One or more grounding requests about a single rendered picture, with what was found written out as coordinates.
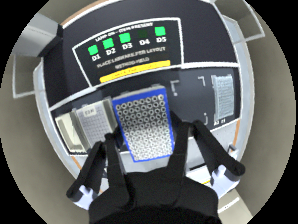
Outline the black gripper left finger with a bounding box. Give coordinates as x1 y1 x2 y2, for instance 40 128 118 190
66 124 134 211

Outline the white rectangular reservoir tray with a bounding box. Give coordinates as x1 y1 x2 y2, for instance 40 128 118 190
55 110 90 152

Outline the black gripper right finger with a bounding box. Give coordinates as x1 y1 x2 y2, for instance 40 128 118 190
155 110 245 208

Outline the white tip rack with blue rim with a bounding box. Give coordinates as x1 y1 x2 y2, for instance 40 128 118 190
112 86 174 163

